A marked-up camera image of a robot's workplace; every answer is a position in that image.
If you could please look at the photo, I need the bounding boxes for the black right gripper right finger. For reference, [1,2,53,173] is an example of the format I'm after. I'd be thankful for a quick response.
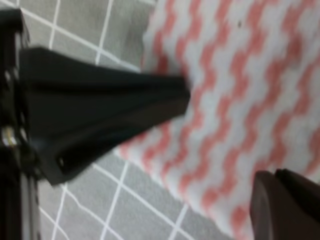
[249,169,320,240]

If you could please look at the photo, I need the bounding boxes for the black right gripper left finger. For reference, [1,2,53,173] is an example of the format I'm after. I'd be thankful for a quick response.
[19,47,190,185]

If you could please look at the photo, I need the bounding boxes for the pink wavy striped towel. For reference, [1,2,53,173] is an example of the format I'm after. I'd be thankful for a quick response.
[116,0,320,240]

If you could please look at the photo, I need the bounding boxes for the grey grid tablecloth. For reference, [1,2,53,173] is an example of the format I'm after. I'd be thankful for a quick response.
[15,0,226,240]

